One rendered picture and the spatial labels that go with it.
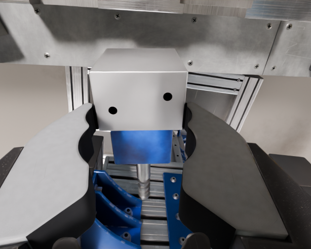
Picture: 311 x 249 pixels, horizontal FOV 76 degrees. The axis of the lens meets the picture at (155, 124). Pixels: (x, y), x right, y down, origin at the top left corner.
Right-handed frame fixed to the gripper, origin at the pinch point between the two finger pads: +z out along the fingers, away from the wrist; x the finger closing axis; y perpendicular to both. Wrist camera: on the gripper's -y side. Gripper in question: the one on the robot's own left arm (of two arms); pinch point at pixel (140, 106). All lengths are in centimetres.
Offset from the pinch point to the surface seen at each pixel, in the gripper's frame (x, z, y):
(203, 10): 4.9, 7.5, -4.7
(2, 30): -15.5, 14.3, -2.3
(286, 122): 89, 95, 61
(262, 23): 14.1, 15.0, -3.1
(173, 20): 3.5, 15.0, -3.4
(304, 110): 98, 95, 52
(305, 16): 12.4, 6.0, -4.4
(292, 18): 11.5, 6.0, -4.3
